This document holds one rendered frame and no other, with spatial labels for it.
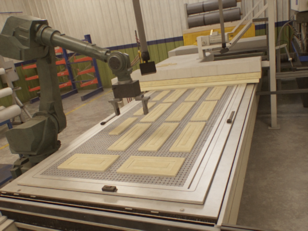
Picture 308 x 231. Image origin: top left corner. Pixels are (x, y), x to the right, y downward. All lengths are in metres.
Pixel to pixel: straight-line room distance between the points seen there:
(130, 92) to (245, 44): 4.48
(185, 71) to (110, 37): 5.88
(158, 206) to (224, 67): 3.04
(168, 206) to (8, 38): 2.11
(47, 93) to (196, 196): 2.16
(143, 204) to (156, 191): 0.13
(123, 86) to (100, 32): 7.88
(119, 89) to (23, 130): 1.17
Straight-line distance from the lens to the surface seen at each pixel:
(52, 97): 3.27
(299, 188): 3.42
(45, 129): 3.20
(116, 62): 2.41
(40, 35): 2.88
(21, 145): 3.27
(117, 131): 3.06
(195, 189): 1.85
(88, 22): 10.51
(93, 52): 2.59
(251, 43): 6.59
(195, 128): 2.75
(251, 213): 3.03
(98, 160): 2.49
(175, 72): 4.64
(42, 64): 3.26
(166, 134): 2.70
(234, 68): 4.41
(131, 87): 2.46
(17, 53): 2.94
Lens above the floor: 1.92
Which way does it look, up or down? 20 degrees down
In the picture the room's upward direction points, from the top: 10 degrees counter-clockwise
